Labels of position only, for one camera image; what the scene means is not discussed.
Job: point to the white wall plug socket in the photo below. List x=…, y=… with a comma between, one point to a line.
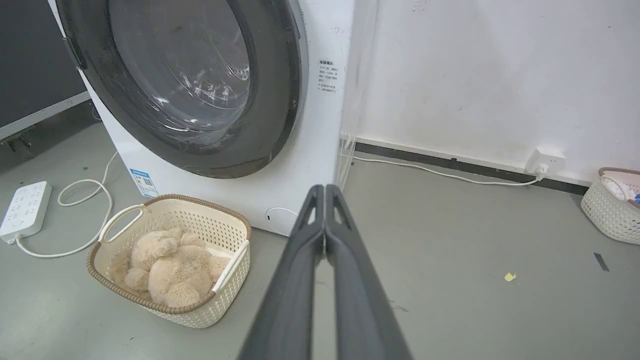
x=545, y=161

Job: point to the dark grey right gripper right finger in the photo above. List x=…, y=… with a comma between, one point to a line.
x=362, y=305

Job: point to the yellow paper scrap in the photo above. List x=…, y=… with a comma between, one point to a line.
x=509, y=276

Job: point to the dark panel with white frame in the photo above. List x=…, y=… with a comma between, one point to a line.
x=30, y=60

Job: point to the white power strip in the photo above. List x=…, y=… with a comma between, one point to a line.
x=25, y=210

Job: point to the dark round washing machine door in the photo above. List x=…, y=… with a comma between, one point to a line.
x=190, y=85

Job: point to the cream perforated laundry basket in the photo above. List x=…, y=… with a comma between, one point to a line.
x=210, y=305

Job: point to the white front-load washing machine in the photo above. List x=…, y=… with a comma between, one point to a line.
x=305, y=165

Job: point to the beige plush teddy bear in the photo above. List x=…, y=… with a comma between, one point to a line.
x=172, y=270

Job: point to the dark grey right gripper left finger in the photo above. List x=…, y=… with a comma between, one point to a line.
x=287, y=300

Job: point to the dark tape strip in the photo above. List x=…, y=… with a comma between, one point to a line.
x=601, y=262

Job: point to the white perforated basket with items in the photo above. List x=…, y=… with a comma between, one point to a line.
x=611, y=210

